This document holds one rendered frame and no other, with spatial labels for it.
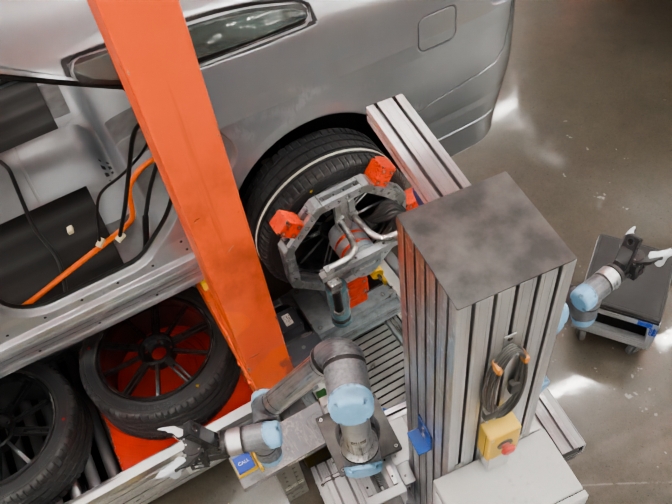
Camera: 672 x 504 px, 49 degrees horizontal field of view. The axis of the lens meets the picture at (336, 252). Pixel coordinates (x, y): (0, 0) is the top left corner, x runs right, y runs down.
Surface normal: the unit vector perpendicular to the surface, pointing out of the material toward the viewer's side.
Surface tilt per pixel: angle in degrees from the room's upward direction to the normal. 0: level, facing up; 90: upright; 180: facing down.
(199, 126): 90
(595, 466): 0
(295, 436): 0
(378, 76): 90
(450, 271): 0
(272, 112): 90
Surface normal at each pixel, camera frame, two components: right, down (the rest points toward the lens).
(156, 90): 0.49, 0.66
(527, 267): -0.10, -0.60
